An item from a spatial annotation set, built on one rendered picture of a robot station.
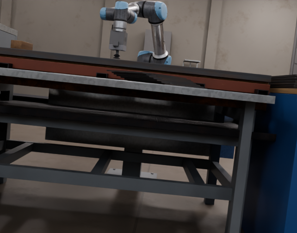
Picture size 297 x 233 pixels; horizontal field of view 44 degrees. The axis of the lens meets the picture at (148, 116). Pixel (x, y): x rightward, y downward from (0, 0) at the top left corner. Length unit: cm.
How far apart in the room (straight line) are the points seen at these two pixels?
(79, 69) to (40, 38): 977
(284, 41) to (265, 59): 73
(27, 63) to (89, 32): 937
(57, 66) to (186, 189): 84
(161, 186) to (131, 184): 14
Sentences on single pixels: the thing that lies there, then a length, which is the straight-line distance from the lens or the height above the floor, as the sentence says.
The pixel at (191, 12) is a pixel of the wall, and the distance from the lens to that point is 1103.
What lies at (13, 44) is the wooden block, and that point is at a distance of 199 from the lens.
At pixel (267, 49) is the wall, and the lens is 1121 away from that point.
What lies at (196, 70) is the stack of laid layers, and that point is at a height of 83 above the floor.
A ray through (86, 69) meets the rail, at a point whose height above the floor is 78.
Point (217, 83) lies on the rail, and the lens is 176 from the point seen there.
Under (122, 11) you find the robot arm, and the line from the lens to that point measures 215.
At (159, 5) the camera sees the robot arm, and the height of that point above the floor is 127.
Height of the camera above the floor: 74
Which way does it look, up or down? 5 degrees down
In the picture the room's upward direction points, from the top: 6 degrees clockwise
